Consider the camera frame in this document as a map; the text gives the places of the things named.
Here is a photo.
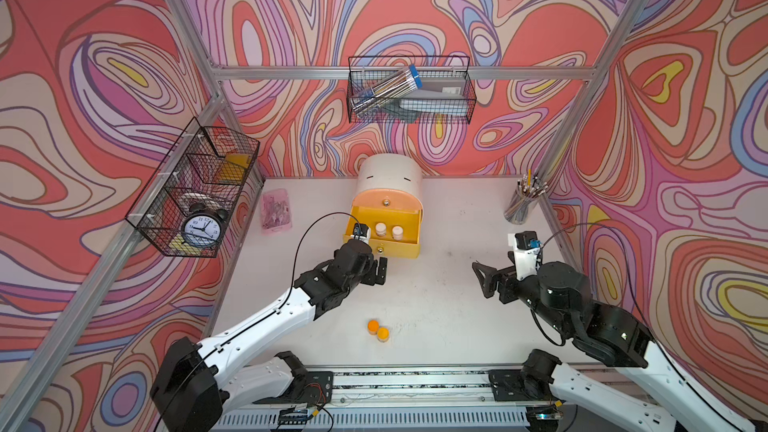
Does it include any orange paint can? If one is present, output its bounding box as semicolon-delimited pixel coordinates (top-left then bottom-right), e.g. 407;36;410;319
367;320;380;335

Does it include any round white drawer cabinet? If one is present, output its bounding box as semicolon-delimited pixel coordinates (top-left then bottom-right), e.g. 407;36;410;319
344;153;424;259

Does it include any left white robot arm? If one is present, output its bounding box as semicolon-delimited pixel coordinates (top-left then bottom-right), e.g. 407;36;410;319
150;239;388;431

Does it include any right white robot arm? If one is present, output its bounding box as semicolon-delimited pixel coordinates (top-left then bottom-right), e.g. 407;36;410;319
472;262;767;431

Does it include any clear pencil cup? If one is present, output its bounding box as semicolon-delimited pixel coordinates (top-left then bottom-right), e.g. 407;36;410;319
504;170;548;225

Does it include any pink plastic box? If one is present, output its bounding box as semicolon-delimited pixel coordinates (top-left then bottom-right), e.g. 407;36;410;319
260;188;292;234

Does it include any yellow object in basket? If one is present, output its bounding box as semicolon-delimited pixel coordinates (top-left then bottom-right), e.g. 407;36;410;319
215;153;251;185

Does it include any black alarm clock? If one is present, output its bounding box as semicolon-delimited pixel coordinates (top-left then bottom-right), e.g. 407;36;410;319
181;202;229;249

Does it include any grey white box in basket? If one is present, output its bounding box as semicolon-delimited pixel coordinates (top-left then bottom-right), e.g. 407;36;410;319
399;87;469;115

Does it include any clear tube of pencils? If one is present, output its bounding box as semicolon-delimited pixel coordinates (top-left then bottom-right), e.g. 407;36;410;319
350;65;422;117

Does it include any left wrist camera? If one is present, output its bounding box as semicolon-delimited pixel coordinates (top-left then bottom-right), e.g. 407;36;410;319
351;222;371;244

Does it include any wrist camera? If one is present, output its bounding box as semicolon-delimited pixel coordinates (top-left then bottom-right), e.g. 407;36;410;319
508;231;542;281
351;222;371;244

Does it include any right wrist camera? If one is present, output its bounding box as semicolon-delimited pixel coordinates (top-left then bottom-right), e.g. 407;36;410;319
508;231;542;281

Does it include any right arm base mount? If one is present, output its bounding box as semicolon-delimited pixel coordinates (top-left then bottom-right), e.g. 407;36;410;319
488;349;562;402

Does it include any aluminium rail base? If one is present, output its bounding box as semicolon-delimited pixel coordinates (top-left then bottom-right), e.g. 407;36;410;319
222;368;574;416

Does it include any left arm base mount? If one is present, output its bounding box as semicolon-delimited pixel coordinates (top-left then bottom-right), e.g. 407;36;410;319
264;351;334;406

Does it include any black wire basket back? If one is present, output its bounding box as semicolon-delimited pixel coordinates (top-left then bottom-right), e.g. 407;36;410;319
346;53;477;125

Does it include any black wire basket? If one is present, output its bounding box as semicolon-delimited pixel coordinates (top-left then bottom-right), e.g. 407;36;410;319
125;118;260;258
346;53;477;125

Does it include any black wire basket left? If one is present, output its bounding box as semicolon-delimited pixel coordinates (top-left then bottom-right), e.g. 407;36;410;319
125;118;260;258

